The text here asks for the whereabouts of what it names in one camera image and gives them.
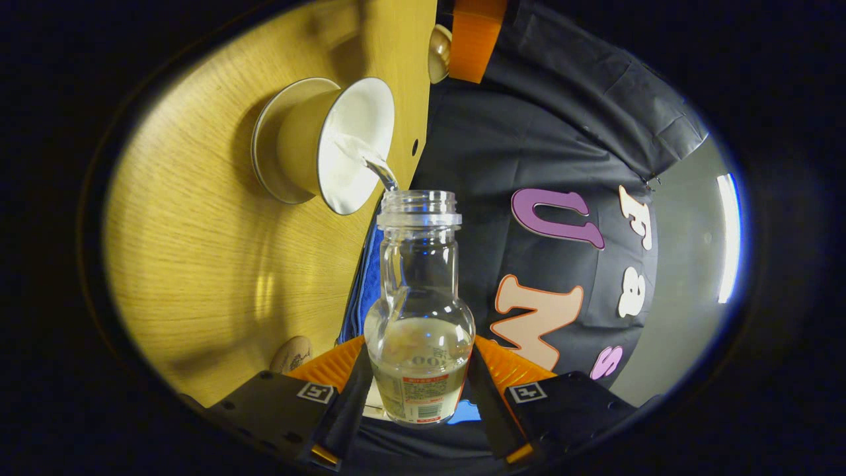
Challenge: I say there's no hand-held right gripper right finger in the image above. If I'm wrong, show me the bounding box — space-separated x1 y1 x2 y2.
468 335 662 467

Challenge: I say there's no clear plastic water bottle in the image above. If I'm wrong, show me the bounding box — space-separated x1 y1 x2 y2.
364 190 476 425

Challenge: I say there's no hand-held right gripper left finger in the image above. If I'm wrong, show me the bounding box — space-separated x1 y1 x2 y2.
182 335 374 471

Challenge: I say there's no cream saucer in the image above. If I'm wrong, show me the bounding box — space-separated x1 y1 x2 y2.
251 77 341 205

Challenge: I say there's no cream teacup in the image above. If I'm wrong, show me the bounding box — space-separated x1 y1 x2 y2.
276 77 396 216

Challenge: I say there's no black backdrop cloth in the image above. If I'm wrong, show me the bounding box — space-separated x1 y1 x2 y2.
344 0 711 463

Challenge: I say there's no folded blue towel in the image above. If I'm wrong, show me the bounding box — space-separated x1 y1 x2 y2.
337 225 387 344

